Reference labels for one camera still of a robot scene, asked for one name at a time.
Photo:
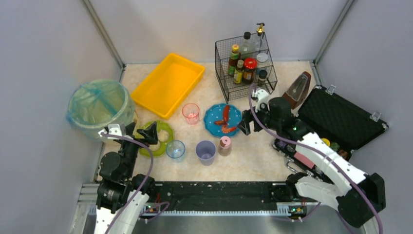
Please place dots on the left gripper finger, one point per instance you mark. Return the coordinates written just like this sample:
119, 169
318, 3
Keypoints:
153, 129
144, 136

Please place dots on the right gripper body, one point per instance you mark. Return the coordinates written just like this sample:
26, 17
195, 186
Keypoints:
254, 121

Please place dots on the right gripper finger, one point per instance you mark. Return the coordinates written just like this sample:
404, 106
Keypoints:
244, 126
247, 116

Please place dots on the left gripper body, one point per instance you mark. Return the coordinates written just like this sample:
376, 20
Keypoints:
136, 136

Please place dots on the blue transparent cup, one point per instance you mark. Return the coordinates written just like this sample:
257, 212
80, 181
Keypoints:
176, 150

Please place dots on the pink lid spice jar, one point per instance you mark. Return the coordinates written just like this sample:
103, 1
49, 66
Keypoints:
225, 146

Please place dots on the blue dotted plate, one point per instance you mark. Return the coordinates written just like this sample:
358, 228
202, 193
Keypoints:
215, 112

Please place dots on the small black lid jar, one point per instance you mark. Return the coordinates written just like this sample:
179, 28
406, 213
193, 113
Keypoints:
262, 75

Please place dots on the pink transparent cup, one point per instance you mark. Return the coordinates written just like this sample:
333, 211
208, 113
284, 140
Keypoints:
191, 113

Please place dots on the purple plastic cup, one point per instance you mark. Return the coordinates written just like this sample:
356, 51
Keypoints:
206, 151

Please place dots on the red lid sauce jar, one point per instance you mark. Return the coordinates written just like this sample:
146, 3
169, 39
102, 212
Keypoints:
250, 65

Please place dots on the silver lid white can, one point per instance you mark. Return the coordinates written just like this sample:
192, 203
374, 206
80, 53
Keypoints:
262, 59

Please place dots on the yellow cap sauce bottle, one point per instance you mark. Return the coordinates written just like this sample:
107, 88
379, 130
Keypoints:
233, 60

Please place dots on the black cap dark bottle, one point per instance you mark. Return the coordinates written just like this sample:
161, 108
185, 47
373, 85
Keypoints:
246, 49

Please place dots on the gold pump clear bottle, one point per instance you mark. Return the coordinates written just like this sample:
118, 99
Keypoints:
259, 37

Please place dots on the small yellow oil bottle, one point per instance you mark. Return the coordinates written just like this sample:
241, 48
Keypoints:
238, 74

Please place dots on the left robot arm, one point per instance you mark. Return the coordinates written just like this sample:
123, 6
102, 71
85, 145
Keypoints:
121, 195

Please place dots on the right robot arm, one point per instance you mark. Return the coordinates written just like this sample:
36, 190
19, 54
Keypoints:
355, 195

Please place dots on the green dotted plate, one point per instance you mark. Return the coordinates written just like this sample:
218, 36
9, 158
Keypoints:
163, 126

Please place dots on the white steamed bun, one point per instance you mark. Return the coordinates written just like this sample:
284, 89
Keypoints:
155, 147
163, 135

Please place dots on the sliced sausage piece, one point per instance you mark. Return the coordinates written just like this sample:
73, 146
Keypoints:
224, 126

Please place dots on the red sausage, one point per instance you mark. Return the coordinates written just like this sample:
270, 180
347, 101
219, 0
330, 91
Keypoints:
226, 113

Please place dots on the yellow plastic tray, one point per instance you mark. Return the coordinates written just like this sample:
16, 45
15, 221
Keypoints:
168, 85

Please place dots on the brown metronome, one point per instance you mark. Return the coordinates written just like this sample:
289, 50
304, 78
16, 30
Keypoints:
297, 92

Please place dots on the trash bin with green bag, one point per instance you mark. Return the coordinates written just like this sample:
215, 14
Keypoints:
96, 104

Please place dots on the black poker chip case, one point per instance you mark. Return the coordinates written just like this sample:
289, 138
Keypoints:
345, 126

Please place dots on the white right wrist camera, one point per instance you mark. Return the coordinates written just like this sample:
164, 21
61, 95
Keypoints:
260, 96

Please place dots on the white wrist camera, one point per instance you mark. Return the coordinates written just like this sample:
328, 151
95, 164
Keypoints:
113, 131
260, 96

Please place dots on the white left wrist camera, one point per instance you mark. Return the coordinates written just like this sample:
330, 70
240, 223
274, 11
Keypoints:
113, 131

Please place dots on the black wire rack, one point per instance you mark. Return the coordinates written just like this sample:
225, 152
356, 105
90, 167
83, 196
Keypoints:
231, 90

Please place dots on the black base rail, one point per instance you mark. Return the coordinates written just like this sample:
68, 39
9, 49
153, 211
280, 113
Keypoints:
180, 198

